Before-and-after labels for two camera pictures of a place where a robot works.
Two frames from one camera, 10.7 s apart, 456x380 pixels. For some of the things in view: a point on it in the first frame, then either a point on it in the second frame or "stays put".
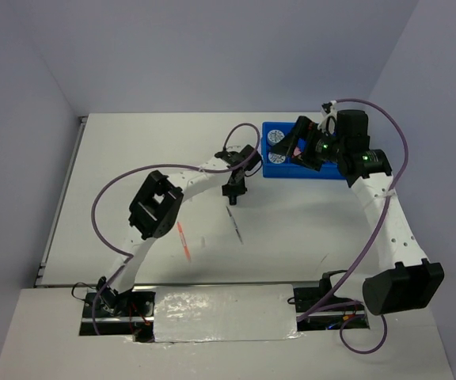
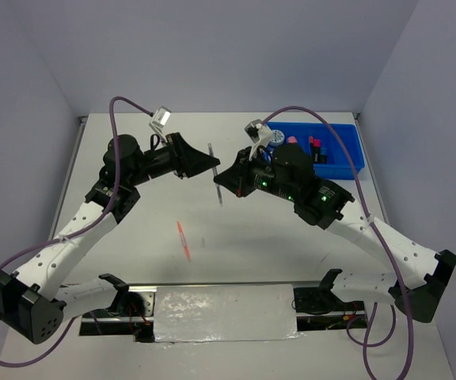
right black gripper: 287,146 -> 236,177
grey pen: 235,225 -> 214,172
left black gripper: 237,191 -> 186,161
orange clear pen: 184,241 stays put
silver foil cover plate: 224,313 stays put
